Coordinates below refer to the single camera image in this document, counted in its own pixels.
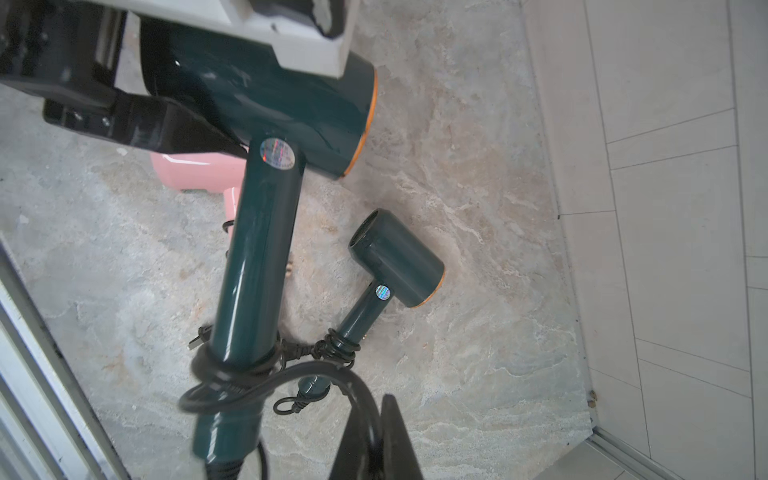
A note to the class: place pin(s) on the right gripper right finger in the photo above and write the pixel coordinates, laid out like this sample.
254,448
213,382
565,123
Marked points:
399,461

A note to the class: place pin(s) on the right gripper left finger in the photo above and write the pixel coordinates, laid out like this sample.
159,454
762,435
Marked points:
353,460

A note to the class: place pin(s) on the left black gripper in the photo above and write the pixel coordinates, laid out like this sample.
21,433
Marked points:
68,52

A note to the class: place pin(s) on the pink hair dryer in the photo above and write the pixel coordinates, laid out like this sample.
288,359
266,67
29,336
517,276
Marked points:
212,172

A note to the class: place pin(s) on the green hair dryer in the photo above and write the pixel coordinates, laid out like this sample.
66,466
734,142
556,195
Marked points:
289,122
402,267

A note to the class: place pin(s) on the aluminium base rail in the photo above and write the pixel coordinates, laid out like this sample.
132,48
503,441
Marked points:
49,429

